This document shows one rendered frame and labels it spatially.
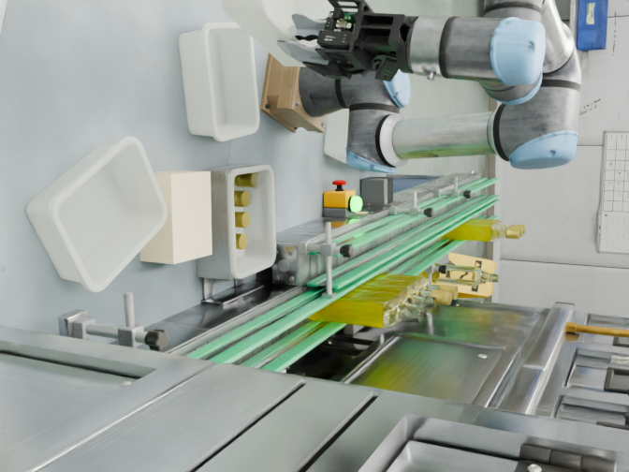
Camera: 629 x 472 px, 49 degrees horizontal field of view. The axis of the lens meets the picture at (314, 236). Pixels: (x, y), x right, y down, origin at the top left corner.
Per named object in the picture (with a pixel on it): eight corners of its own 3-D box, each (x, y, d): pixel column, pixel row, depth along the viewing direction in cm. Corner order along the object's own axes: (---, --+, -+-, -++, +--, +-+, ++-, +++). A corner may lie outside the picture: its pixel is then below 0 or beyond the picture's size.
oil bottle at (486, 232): (439, 238, 258) (518, 243, 245) (440, 223, 257) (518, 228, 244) (444, 236, 263) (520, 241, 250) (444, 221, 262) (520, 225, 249)
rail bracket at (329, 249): (298, 295, 155) (349, 301, 150) (296, 221, 152) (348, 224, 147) (303, 292, 158) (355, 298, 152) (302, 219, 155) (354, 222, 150)
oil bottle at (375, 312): (307, 319, 162) (394, 331, 152) (307, 296, 161) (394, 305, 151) (318, 313, 167) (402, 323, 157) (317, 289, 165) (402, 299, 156)
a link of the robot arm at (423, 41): (462, 31, 90) (448, 91, 89) (429, 28, 92) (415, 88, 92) (447, 5, 83) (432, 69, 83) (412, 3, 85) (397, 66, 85)
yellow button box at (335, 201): (322, 216, 195) (345, 217, 192) (321, 189, 194) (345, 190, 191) (332, 213, 201) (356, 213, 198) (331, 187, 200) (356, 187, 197)
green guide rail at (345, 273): (306, 286, 159) (339, 289, 156) (306, 282, 159) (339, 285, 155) (481, 196, 313) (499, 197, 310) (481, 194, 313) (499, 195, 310)
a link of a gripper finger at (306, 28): (269, 2, 95) (328, 6, 91) (288, 21, 100) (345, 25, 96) (262, 23, 95) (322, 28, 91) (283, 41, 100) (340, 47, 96)
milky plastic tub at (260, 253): (198, 278, 143) (235, 282, 139) (194, 169, 139) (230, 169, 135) (243, 261, 159) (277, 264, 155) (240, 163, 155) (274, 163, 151)
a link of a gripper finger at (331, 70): (306, 39, 96) (363, 42, 93) (312, 45, 98) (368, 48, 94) (299, 72, 96) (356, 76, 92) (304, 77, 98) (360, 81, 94)
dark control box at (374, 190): (359, 203, 220) (384, 205, 216) (358, 178, 218) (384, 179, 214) (369, 200, 227) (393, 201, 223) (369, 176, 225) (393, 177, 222)
